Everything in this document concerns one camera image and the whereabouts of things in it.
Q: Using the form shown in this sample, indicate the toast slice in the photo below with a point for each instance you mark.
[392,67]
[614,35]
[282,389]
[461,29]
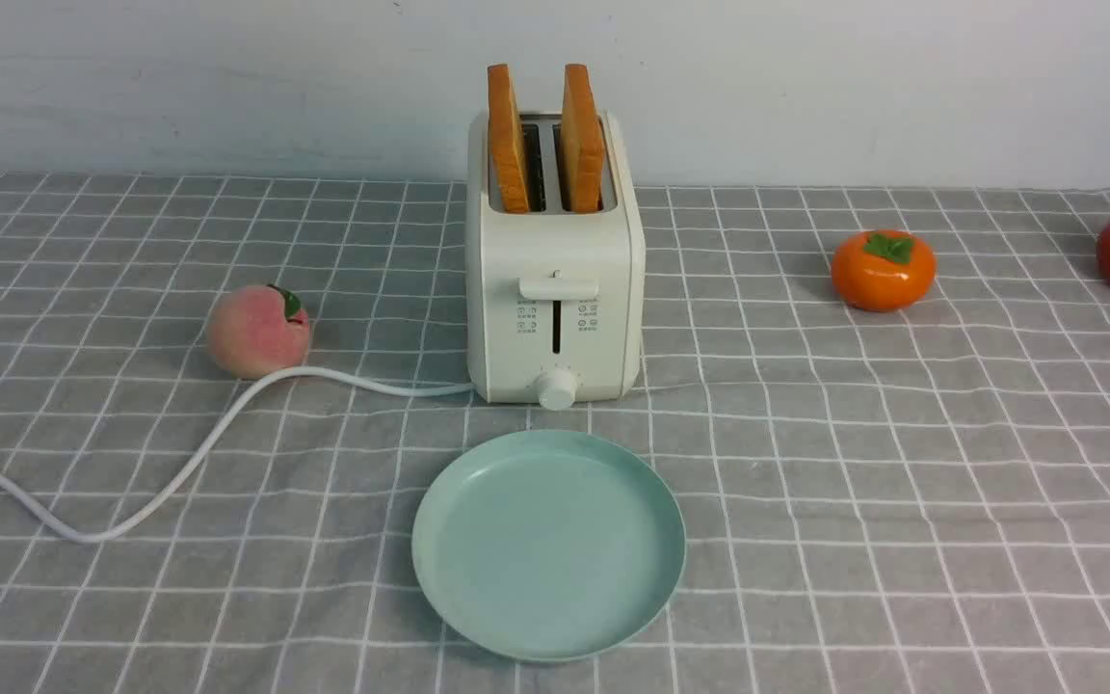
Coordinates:
[506,142]
[582,143]

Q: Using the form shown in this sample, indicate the white two-slot toaster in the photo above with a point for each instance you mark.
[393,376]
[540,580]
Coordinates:
[554,300]

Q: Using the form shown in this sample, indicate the light green round plate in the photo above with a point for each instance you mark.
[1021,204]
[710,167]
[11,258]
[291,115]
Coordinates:
[548,545]

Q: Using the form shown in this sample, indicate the pink peach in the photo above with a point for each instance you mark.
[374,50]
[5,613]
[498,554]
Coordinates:
[257,330]

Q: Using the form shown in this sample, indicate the orange persimmon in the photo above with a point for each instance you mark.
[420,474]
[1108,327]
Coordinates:
[884,270]

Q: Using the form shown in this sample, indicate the grey checked tablecloth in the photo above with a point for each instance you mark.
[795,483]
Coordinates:
[876,502]

